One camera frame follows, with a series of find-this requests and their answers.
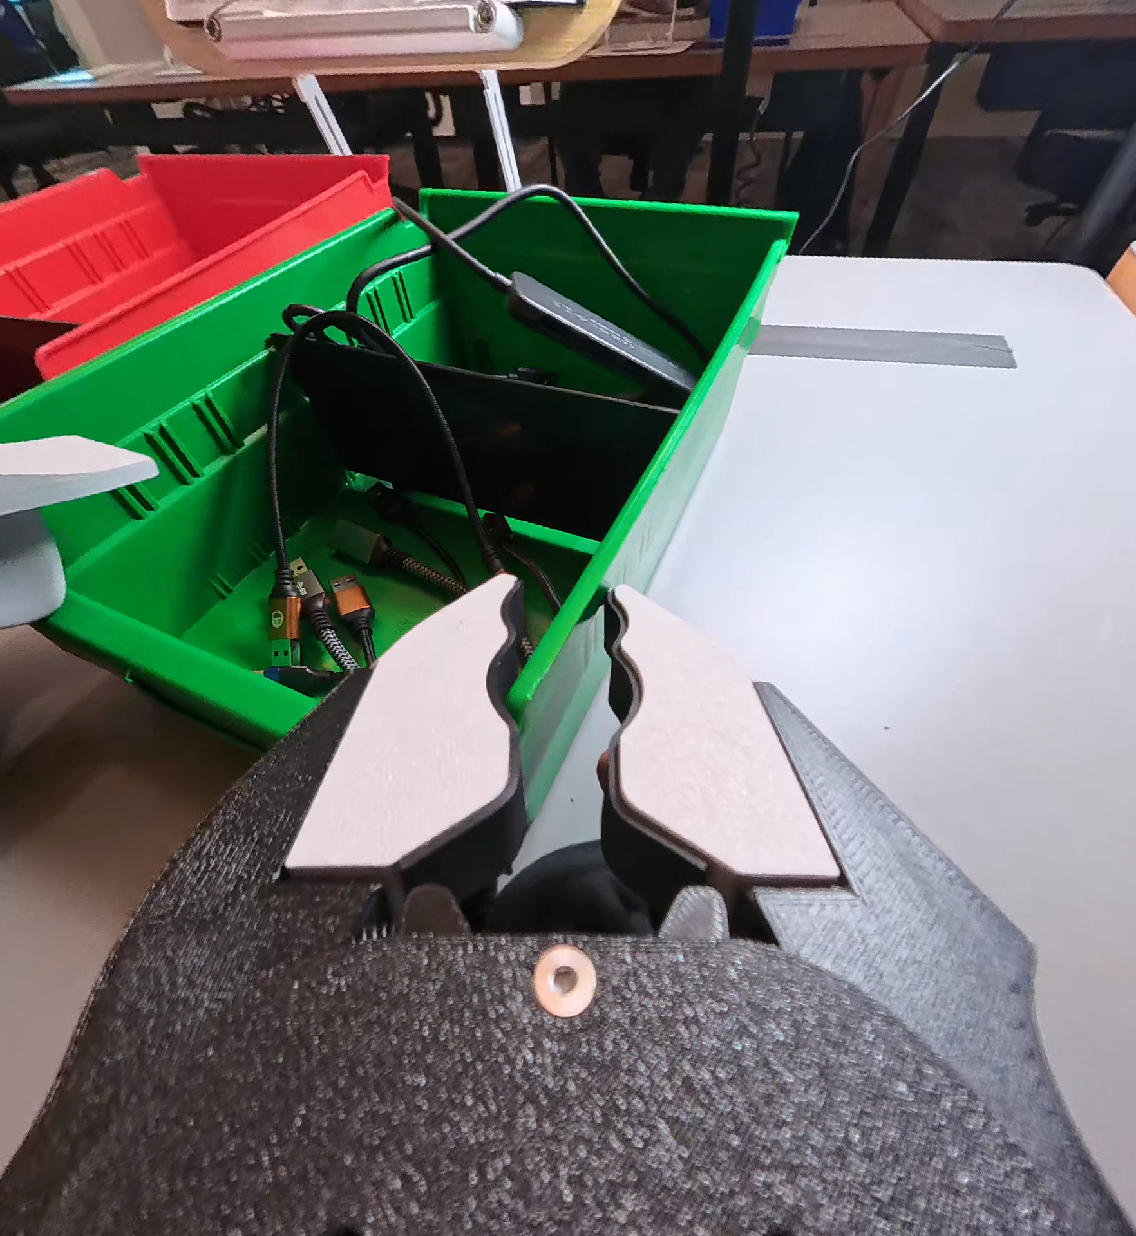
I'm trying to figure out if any thick black hub cable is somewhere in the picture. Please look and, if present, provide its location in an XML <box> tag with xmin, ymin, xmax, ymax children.
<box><xmin>344</xmin><ymin>182</ymin><xmax>713</xmax><ymax>370</ymax></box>

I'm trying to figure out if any red plastic bin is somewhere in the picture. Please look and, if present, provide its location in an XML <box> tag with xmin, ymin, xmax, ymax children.
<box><xmin>0</xmin><ymin>153</ymin><xmax>396</xmax><ymax>423</ymax></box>

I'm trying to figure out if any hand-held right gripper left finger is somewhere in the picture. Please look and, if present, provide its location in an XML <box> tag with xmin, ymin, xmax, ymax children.
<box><xmin>283</xmin><ymin>574</ymin><xmax>529</xmax><ymax>914</ymax></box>

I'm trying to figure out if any green plastic bin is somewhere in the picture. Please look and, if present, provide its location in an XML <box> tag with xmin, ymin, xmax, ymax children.
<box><xmin>0</xmin><ymin>187</ymin><xmax>800</xmax><ymax>825</ymax></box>

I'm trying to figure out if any hanging thin grey cable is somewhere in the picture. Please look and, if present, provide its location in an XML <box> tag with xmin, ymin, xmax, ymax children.
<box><xmin>799</xmin><ymin>0</ymin><xmax>1022</xmax><ymax>257</ymax></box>

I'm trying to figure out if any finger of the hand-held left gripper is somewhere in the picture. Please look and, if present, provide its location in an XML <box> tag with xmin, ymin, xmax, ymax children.
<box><xmin>0</xmin><ymin>435</ymin><xmax>161</xmax><ymax>525</ymax></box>
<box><xmin>0</xmin><ymin>510</ymin><xmax>69</xmax><ymax>631</ymax></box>

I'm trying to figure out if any wooden document stand white base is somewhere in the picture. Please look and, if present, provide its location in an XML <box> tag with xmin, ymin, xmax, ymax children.
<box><xmin>138</xmin><ymin>0</ymin><xmax>625</xmax><ymax>196</ymax></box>

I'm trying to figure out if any orange-ringed black USB cable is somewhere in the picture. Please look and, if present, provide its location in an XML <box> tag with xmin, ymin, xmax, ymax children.
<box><xmin>266</xmin><ymin>304</ymin><xmax>338</xmax><ymax>670</ymax></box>
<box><xmin>329</xmin><ymin>574</ymin><xmax>381</xmax><ymax>670</ymax></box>

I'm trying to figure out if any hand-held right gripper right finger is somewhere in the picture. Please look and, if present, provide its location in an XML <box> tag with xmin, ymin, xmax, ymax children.
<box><xmin>601</xmin><ymin>584</ymin><xmax>844</xmax><ymax>914</ymax></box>

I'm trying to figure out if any black braided USB cable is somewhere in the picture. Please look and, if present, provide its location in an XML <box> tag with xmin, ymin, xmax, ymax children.
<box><xmin>283</xmin><ymin>308</ymin><xmax>565</xmax><ymax>619</ymax></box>

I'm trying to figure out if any brown wooden desk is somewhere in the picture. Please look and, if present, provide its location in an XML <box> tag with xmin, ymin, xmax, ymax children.
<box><xmin>3</xmin><ymin>29</ymin><xmax>939</xmax><ymax>109</ymax></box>

